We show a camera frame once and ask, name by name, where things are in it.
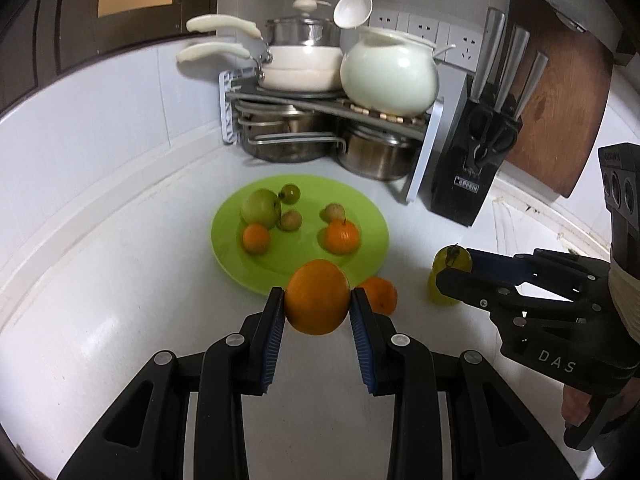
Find large orange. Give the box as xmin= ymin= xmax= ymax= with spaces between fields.
xmin=284 ymin=259 xmax=351 ymax=336

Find steel handled knife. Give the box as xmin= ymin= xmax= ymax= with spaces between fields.
xmin=470 ymin=7 xmax=507 ymax=103
xmin=492 ymin=25 xmax=531 ymax=111
xmin=512 ymin=52 xmax=549 ymax=121

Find green plate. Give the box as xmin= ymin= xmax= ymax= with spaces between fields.
xmin=210 ymin=175 xmax=390 ymax=296

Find deep steel pot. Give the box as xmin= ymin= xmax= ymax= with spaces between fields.
xmin=336 ymin=122 xmax=426 ymax=182

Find small orange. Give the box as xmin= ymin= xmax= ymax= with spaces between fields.
xmin=242 ymin=223 xmax=272 ymax=255

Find black knife block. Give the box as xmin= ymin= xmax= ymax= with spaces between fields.
xmin=431 ymin=74 xmax=523 ymax=227

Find brown wooden cutting board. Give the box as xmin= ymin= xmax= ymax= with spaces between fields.
xmin=500 ymin=0 xmax=623 ymax=198

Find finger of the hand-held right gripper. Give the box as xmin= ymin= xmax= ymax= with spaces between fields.
xmin=436 ymin=266 xmax=587 ymax=329
xmin=467 ymin=247 xmax=612 ymax=297

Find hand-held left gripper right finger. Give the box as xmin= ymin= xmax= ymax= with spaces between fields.
xmin=350 ymin=287 xmax=566 ymax=480

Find orange with stem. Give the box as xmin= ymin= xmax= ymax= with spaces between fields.
xmin=322 ymin=218 xmax=361 ymax=254

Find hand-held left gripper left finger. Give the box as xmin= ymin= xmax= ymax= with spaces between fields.
xmin=57 ymin=287 xmax=287 ymax=480

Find steel lid with cream knob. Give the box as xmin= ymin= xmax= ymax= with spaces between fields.
xmin=265 ymin=0 xmax=341 ymax=28

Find green apple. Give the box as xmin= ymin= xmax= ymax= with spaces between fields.
xmin=241 ymin=188 xmax=282 ymax=229

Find wooden bead trivet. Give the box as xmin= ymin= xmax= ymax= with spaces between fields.
xmin=342 ymin=97 xmax=431 ymax=125

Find grey and white pot rack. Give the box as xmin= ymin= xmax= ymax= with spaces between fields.
xmin=218 ymin=69 xmax=445 ymax=205

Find wide steel pot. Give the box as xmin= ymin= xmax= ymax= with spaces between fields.
xmin=239 ymin=102 xmax=346 ymax=163

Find yellow-green fruit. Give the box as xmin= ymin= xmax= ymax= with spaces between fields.
xmin=427 ymin=244 xmax=473 ymax=306

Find person's right hand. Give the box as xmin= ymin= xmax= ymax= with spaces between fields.
xmin=561 ymin=385 xmax=594 ymax=429

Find black scissors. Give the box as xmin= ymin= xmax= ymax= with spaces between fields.
xmin=467 ymin=110 xmax=518 ymax=168

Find white ceramic pot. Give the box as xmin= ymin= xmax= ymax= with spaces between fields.
xmin=340 ymin=27 xmax=457 ymax=117

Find cream pan with cream handle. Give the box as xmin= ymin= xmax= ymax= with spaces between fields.
xmin=176 ymin=42 xmax=345 ymax=92
xmin=186 ymin=14 xmax=345 ymax=72

